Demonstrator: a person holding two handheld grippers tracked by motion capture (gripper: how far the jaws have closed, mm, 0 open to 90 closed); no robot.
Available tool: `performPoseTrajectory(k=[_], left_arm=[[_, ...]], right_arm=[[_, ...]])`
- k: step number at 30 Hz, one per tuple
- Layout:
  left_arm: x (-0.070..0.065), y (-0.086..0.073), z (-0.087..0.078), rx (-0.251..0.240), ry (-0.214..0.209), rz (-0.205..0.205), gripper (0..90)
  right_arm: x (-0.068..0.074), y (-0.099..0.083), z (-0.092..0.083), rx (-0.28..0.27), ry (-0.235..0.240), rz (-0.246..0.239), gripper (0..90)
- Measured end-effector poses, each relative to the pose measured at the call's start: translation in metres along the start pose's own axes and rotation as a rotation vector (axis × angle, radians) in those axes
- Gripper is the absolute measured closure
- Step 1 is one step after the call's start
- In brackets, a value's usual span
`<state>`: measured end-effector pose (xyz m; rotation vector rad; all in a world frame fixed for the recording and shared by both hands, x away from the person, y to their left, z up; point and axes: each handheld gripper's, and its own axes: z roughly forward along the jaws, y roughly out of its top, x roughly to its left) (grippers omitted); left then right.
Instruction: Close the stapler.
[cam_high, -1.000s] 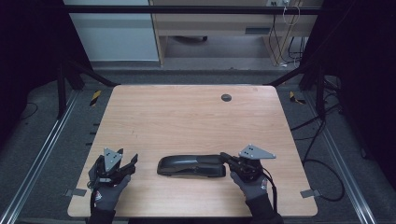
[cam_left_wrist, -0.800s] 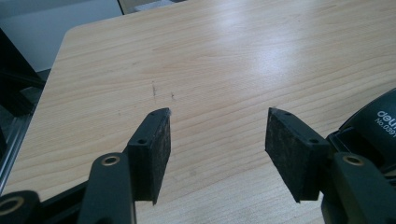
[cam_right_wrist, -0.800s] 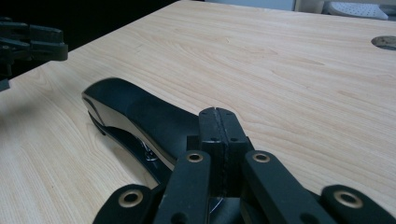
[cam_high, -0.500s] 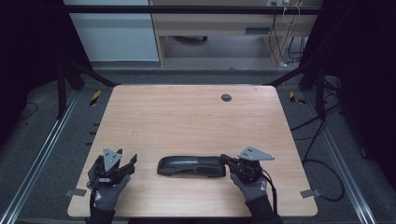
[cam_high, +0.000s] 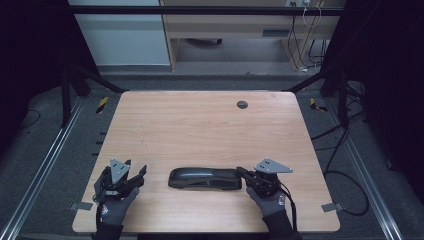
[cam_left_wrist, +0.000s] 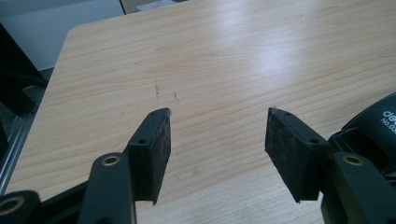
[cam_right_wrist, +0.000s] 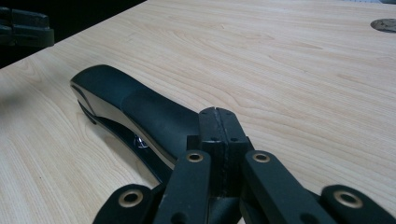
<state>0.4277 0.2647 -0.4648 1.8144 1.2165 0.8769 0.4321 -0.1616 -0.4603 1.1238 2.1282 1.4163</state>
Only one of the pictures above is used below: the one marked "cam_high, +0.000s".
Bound black stapler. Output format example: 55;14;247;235
167;166;243;192

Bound person's right hand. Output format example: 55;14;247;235
245;186;287;218

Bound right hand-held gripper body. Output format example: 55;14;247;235
249;157;294;199

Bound black looped floor cable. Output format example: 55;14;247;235
324;169;370;217

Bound aluminium floor rail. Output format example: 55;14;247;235
324;98;404;240
0;96;86;240

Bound grey tape piece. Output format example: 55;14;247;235
321;202;344;213
69;201;94;212

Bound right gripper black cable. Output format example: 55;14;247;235
279;184;298;232

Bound thin black floor cable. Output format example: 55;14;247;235
19;109;42;129

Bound black horizontal frame bar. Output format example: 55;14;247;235
68;5;346;16

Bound white cabinet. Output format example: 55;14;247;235
67;0;172;67

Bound black straight floor cable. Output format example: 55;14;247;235
311;111;366;141

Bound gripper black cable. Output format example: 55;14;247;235
94;196;104;231
279;184;298;232

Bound yellow black tape strip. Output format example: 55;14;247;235
95;96;109;115
309;97;328;113

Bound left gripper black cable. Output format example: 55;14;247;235
94;196;104;231

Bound black hanging cables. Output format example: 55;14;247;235
287;14;329;73

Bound white hanging cable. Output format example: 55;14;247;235
302;0;323;28

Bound light wooden desk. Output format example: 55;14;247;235
159;0;346;73

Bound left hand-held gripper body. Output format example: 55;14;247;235
100;158;139;201

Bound black frame strut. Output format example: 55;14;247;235
283;64;349;129
60;64;128;128

